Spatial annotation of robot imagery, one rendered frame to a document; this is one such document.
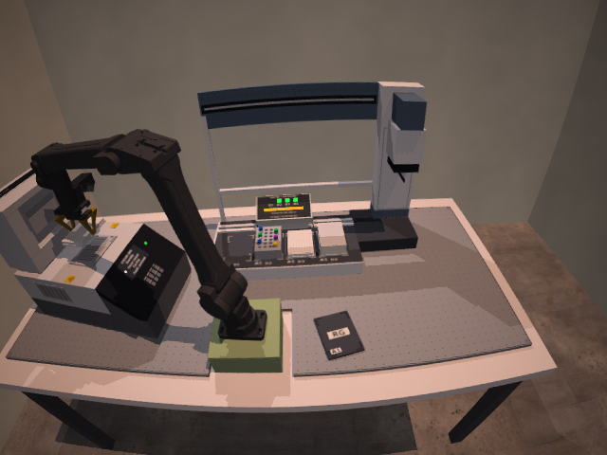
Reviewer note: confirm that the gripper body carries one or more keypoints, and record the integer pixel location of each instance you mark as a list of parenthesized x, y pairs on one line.
[(69, 207)]

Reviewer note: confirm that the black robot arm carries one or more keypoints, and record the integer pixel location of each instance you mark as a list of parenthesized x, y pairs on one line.
[(222, 286)]

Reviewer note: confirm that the white well plate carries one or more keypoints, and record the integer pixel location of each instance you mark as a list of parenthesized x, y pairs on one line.
[(300, 244), (79, 236)]

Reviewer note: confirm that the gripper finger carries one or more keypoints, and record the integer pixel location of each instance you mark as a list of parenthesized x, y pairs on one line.
[(60, 220), (93, 215)]

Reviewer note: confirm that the white thermal cycler with black keypad panel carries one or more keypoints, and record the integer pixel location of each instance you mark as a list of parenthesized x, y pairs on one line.
[(127, 277)]

